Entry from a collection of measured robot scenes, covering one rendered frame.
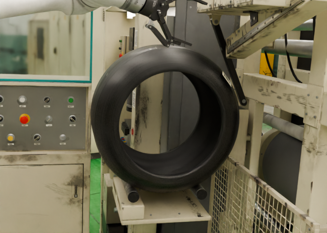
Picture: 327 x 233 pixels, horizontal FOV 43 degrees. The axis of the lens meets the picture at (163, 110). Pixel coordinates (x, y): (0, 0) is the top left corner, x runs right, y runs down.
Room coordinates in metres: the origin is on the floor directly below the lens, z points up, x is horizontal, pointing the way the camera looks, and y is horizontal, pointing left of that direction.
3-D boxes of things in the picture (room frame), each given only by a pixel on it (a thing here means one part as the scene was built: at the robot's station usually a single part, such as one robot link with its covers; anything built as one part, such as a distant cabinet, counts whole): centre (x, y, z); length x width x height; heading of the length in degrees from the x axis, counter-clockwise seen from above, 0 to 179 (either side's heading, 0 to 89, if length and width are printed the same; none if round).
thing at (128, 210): (1.70, 0.14, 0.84); 0.36 x 0.09 x 0.06; 13
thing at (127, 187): (1.69, 0.14, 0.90); 0.35 x 0.05 x 0.05; 13
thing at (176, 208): (1.73, 0.00, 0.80); 0.37 x 0.36 x 0.02; 103
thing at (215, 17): (1.93, -0.21, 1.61); 0.06 x 0.06 x 0.05; 13
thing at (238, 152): (2.03, -0.32, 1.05); 0.20 x 0.15 x 0.30; 13
